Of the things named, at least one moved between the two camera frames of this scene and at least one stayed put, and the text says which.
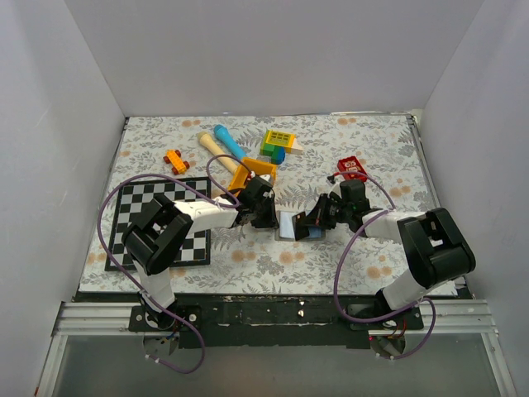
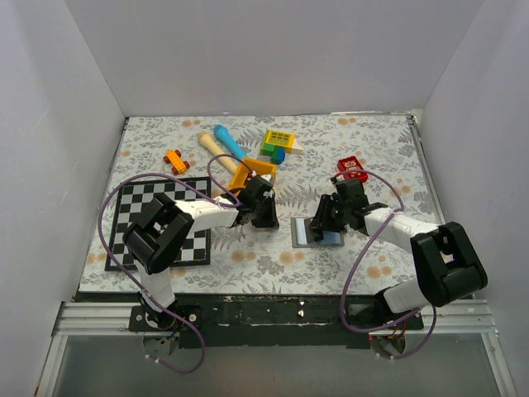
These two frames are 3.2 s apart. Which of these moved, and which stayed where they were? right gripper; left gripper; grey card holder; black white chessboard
Moved: grey card holder
Stayed: right gripper; black white chessboard; left gripper
